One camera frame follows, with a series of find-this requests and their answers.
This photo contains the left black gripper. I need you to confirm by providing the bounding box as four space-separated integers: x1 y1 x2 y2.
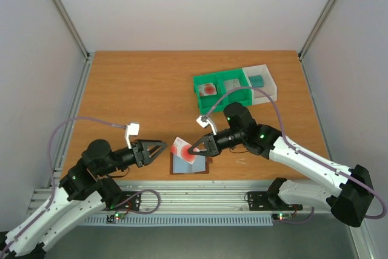
99 138 169 176

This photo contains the brown leather card holder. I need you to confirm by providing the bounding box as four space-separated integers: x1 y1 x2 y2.
170 152 213 175

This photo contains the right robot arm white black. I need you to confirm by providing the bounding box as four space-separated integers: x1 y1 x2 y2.
188 103 374 227

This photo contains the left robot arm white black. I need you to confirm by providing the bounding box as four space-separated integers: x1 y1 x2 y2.
1 140 167 258

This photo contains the red white card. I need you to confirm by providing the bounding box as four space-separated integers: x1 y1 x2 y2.
197 83 217 96

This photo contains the grey card in bin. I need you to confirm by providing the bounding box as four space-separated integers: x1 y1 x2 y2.
224 78 241 92

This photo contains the teal card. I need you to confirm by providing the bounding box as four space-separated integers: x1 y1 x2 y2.
249 75 265 88

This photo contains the green double bin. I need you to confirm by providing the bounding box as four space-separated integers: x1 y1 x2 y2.
192 69 252 115

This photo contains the left controller board with leds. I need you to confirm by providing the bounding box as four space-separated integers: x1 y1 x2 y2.
105 213 126 224

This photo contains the controller board with leds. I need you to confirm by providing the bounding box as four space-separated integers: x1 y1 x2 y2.
272 213 295 221
105 213 126 224

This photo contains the white bin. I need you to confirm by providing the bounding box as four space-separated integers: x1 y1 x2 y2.
242 64 278 101

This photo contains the right controller board with leds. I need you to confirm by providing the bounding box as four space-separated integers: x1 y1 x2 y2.
272 213 295 221

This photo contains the left aluminium upright profile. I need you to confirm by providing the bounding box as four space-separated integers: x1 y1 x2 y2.
52 0 90 60

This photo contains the aluminium upright profile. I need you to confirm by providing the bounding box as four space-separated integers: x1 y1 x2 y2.
52 0 90 60
298 0 357 59

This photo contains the right aluminium upright profile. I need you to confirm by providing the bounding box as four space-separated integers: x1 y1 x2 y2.
298 0 357 59

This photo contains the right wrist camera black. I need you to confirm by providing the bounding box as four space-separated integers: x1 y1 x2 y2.
196 115 218 135

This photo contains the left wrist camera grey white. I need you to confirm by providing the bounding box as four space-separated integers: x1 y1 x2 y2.
124 122 140 150

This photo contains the aluminium front rail frame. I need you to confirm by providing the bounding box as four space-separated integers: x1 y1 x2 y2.
117 180 332 214

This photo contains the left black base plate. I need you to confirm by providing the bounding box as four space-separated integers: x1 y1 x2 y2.
104 191 141 211

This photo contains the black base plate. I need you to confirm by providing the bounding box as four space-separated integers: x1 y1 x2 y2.
244 191 303 211
104 191 141 211

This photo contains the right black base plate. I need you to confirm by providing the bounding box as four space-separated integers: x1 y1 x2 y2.
244 191 303 211

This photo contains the blue slotted cable duct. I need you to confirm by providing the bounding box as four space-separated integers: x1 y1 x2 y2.
81 214 273 227

